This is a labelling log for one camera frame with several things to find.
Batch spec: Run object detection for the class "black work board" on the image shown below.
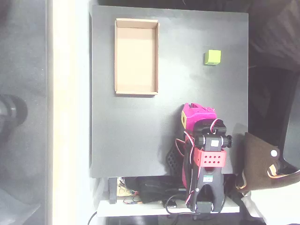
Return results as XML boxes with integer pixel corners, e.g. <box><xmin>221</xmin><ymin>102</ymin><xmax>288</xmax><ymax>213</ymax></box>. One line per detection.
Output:
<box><xmin>89</xmin><ymin>5</ymin><xmax>249</xmax><ymax>179</ymax></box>

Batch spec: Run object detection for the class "light wooden piece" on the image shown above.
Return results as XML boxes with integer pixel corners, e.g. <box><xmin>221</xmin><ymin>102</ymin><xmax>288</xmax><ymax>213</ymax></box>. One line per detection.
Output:
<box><xmin>116</xmin><ymin>184</ymin><xmax>131</xmax><ymax>197</ymax></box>

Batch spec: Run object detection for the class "white shelf board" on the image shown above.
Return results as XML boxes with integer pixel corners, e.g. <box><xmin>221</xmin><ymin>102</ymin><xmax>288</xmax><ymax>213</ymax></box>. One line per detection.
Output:
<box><xmin>97</xmin><ymin>199</ymin><xmax>240</xmax><ymax>218</ymax></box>

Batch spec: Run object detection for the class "black table clamp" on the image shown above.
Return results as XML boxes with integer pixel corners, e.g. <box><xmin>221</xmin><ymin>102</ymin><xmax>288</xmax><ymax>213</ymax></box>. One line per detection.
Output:
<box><xmin>107</xmin><ymin>177</ymin><xmax>118</xmax><ymax>204</ymax></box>

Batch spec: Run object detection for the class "shallow cardboard box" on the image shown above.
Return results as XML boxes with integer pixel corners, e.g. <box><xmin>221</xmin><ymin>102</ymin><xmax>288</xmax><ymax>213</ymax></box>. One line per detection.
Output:
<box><xmin>114</xmin><ymin>18</ymin><xmax>160</xmax><ymax>96</ymax></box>

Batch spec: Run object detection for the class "black looped cable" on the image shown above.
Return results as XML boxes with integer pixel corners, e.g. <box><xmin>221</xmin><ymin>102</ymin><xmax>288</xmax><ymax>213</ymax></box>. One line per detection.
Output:
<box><xmin>165</xmin><ymin>206</ymin><xmax>195</xmax><ymax>215</ymax></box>

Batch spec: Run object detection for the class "black cable bundle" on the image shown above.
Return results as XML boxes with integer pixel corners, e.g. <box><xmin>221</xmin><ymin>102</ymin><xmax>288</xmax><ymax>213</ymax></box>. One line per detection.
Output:
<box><xmin>137</xmin><ymin>176</ymin><xmax>188</xmax><ymax>204</ymax></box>

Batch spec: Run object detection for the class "black plug connector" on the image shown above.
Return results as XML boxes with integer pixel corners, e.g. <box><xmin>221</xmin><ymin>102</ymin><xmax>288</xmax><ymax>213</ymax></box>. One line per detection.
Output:
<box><xmin>163</xmin><ymin>198</ymin><xmax>178</xmax><ymax>209</ymax></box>

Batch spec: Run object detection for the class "dark grey fabric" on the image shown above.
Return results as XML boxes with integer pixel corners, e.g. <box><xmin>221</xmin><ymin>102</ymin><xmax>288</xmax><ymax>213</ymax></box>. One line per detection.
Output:
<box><xmin>247</xmin><ymin>0</ymin><xmax>300</xmax><ymax>71</ymax></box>

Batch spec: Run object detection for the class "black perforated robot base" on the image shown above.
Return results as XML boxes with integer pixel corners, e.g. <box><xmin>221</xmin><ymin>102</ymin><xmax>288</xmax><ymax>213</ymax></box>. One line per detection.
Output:
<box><xmin>165</xmin><ymin>140</ymin><xmax>186</xmax><ymax>176</ymax></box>

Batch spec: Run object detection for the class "yellow-green cube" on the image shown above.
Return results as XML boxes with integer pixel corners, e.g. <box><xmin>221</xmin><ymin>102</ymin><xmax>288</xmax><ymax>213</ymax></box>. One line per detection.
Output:
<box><xmin>203</xmin><ymin>49</ymin><xmax>222</xmax><ymax>66</ymax></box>

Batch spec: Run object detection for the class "small circuit board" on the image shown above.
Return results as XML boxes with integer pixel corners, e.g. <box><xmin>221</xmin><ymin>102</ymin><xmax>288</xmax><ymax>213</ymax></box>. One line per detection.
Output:
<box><xmin>123</xmin><ymin>196</ymin><xmax>143</xmax><ymax>205</ymax></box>

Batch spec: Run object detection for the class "brown fabric bag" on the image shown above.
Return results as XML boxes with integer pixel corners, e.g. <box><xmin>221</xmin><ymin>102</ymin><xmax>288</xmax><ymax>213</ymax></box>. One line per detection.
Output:
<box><xmin>235</xmin><ymin>132</ymin><xmax>300</xmax><ymax>194</ymax></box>

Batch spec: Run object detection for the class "black hanging cable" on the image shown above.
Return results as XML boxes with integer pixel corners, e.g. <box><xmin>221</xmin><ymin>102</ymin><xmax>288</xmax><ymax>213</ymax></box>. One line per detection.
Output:
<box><xmin>87</xmin><ymin>210</ymin><xmax>98</xmax><ymax>225</ymax></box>

